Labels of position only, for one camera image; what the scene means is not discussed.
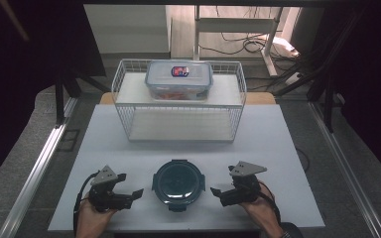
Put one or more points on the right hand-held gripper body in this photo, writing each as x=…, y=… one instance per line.
x=243, y=191

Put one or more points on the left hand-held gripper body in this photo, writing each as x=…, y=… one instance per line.
x=107, y=198

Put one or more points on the dark round lidded container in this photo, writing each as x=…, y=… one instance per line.
x=178, y=183

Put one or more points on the clear rectangular food container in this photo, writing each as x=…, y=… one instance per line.
x=178, y=81

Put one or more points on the person's left hand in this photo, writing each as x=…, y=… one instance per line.
x=91, y=219

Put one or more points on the person's right hand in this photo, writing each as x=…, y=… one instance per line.
x=264, y=211

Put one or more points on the wooden table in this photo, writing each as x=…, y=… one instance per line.
x=261, y=98

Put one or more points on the black metal stand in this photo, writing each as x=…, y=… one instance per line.
x=327, y=99
x=59, y=99

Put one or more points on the dark curtain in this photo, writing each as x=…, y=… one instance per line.
x=13, y=82
x=377, y=82

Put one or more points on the white cabinet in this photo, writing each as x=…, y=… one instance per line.
x=129, y=29

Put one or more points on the aluminium rail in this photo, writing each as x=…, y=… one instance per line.
x=344, y=165
x=36, y=172

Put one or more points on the white metal desk frame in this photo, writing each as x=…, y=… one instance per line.
x=234, y=24

